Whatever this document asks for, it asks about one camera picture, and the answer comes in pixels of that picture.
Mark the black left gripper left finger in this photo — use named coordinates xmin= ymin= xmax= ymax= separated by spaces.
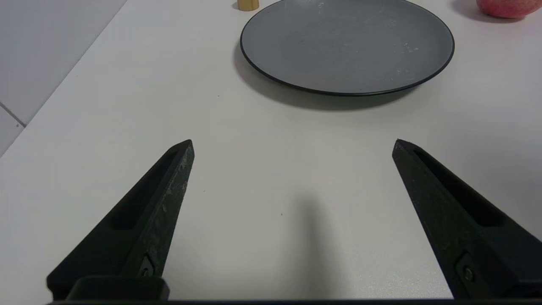
xmin=47 ymin=139 xmax=195 ymax=300

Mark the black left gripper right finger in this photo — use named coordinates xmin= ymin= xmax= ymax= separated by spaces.
xmin=392 ymin=139 xmax=542 ymax=299

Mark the red peach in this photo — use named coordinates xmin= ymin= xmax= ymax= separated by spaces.
xmin=476 ymin=0 xmax=542 ymax=19

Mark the gray round plate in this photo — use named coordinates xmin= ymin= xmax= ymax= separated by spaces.
xmin=240 ymin=0 xmax=455 ymax=96

